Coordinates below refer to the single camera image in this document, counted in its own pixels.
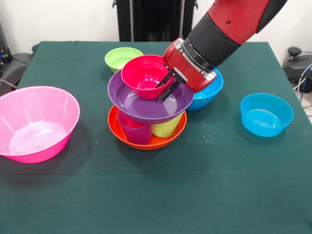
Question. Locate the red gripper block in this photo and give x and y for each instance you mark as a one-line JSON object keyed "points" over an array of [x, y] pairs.
{"points": [[185, 65]]}

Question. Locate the small magenta bowl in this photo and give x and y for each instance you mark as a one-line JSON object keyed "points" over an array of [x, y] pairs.
{"points": [[141, 75]]}

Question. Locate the purple bowl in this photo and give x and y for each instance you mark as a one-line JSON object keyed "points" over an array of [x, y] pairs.
{"points": [[136, 107]]}

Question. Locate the green cup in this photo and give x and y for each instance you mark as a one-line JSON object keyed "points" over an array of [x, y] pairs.
{"points": [[164, 129]]}

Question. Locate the purple cup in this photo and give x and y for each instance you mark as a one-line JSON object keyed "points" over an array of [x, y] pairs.
{"points": [[136, 134]]}

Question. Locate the orange bowl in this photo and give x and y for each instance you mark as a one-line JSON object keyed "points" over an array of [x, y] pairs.
{"points": [[161, 143]]}

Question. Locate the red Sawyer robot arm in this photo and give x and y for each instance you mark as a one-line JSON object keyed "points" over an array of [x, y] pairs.
{"points": [[224, 29]]}

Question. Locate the large blue bowl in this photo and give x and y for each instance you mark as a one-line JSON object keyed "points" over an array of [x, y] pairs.
{"points": [[207, 97]]}

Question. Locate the green bowl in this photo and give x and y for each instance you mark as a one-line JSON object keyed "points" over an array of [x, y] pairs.
{"points": [[117, 58]]}

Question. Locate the small blue bowl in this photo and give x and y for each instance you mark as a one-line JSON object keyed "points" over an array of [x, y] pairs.
{"points": [[265, 122]]}

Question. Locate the dark green table cloth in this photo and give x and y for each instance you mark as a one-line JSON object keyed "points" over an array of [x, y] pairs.
{"points": [[170, 190]]}

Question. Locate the large pink bowl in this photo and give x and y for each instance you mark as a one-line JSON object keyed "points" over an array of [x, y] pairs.
{"points": [[36, 136]]}

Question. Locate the black stand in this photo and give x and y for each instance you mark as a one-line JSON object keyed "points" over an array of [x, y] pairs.
{"points": [[3, 48]]}

